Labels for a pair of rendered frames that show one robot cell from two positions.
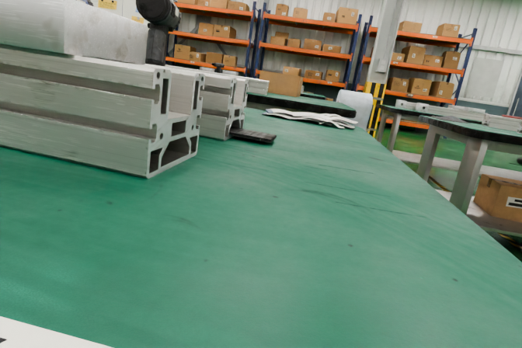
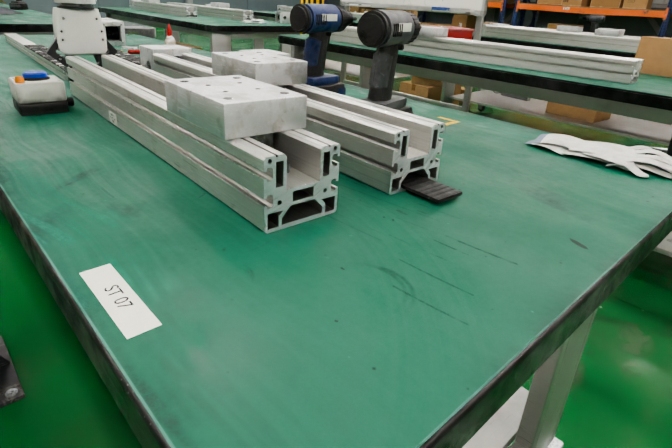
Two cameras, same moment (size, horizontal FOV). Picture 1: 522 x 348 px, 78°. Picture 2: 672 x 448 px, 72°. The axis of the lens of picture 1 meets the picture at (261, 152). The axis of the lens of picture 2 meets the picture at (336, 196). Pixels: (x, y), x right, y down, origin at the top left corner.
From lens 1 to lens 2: 0.29 m
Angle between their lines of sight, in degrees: 38
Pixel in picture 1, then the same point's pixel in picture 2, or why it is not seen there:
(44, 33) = (217, 125)
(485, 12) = not seen: outside the picture
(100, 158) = (244, 212)
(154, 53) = (375, 79)
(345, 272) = (300, 333)
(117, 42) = (272, 119)
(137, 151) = (259, 213)
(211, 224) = (263, 278)
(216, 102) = (383, 156)
